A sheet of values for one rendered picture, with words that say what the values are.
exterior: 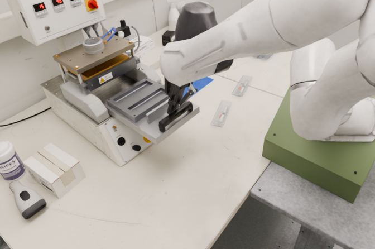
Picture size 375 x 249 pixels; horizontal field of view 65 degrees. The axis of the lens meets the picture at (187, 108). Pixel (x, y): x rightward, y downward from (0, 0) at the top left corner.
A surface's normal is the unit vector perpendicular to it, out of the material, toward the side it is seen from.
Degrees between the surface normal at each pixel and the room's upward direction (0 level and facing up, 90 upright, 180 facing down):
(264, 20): 81
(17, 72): 90
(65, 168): 2
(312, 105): 86
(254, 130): 0
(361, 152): 45
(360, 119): 52
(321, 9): 90
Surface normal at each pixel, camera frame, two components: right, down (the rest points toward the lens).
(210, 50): -0.72, 0.32
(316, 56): -0.22, -0.24
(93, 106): 0.44, -0.35
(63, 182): 0.81, 0.31
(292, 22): -0.64, 0.61
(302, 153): -0.51, -0.21
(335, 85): -0.86, 0.41
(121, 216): -0.06, -0.79
